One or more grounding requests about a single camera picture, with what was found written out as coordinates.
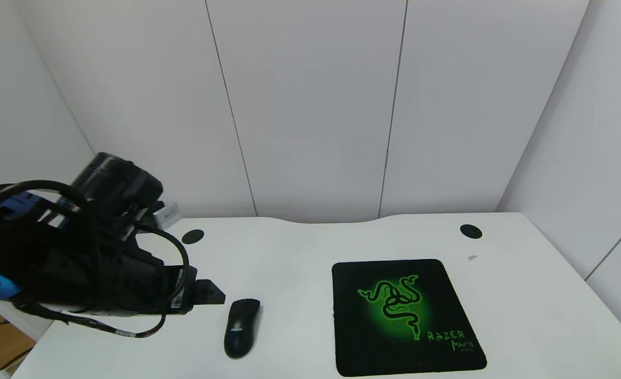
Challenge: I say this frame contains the black green snake-logo mouse pad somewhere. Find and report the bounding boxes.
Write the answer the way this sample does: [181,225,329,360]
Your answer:
[332,259,487,377]

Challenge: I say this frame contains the thin black labelled cable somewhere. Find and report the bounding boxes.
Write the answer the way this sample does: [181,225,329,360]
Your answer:
[13,300,169,339]

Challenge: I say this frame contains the black computer mouse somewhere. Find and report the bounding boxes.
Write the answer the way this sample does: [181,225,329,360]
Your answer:
[224,298,262,360]

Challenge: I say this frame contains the blue plastic cable clip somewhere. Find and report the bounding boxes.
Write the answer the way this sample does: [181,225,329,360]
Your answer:
[0,270,22,301]
[0,191,38,220]

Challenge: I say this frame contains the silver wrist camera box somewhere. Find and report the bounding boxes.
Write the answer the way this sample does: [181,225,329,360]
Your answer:
[153,202,181,228]

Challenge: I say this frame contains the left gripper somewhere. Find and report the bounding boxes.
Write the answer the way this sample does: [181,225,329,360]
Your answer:
[121,238,226,316]

